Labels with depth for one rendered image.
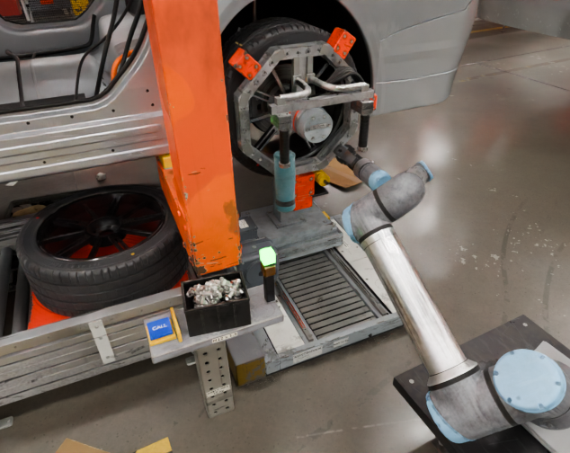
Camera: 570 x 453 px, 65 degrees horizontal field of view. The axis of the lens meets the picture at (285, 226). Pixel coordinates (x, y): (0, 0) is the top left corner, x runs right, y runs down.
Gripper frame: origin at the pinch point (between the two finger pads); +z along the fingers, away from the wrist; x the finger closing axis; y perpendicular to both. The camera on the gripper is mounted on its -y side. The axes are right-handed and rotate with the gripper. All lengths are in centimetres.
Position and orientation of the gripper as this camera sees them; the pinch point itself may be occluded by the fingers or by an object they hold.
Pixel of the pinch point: (336, 146)
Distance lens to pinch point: 213.1
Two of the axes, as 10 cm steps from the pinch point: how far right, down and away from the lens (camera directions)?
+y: 6.6, 4.1, 6.3
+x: 6.4, -7.5, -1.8
